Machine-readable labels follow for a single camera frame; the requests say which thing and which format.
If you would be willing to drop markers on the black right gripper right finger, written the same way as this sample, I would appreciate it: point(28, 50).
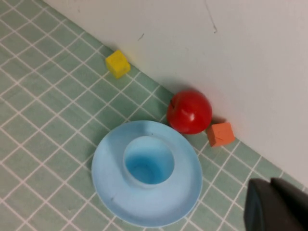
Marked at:
point(294, 199)

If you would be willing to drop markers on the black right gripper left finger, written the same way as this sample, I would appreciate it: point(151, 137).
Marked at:
point(262, 209)

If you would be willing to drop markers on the light blue plastic cup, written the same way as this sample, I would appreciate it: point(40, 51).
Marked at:
point(149, 166)

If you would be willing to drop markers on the light blue plastic plate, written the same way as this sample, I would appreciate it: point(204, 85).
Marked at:
point(144, 207)

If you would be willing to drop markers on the orange foam cube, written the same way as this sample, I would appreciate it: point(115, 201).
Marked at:
point(221, 134)

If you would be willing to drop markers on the red apple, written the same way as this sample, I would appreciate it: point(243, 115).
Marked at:
point(190, 113)

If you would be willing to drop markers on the yellow foam cube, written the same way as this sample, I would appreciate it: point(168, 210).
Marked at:
point(117, 63)

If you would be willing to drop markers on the green checked tablecloth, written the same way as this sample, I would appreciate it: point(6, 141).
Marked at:
point(48, 108)

